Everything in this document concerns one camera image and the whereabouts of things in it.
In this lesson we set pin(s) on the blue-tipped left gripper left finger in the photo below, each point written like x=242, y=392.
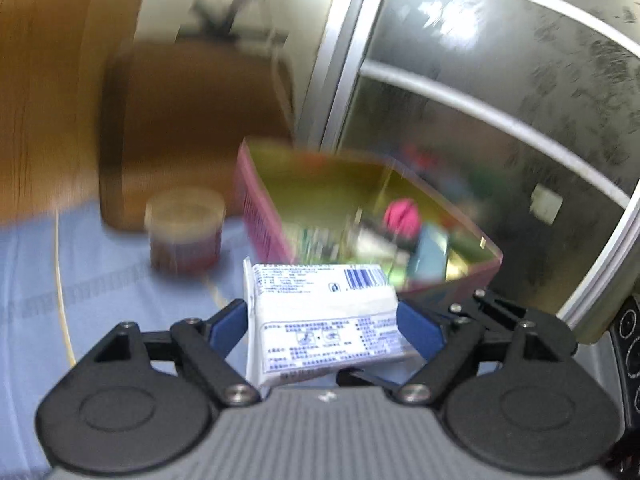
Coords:
x=201, y=349

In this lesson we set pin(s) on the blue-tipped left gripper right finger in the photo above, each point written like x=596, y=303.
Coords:
x=446, y=343

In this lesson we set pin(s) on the white tissue pack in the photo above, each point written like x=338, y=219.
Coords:
x=305, y=322

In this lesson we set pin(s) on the light blue case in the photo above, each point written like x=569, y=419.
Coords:
x=429, y=261

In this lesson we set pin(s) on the red paper cup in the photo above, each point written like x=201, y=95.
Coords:
x=184, y=227

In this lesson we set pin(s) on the pink fuzzy cloth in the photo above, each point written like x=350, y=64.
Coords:
x=402, y=218

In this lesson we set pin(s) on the blue table cloth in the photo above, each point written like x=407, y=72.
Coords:
x=65, y=282

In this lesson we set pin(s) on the pink tin box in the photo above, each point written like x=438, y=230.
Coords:
x=307, y=208

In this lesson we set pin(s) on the black speaker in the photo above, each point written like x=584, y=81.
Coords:
x=624, y=331

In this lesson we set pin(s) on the frosted glass sliding door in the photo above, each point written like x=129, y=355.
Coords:
x=524, y=113

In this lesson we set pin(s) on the wooden board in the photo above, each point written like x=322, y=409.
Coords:
x=53, y=55

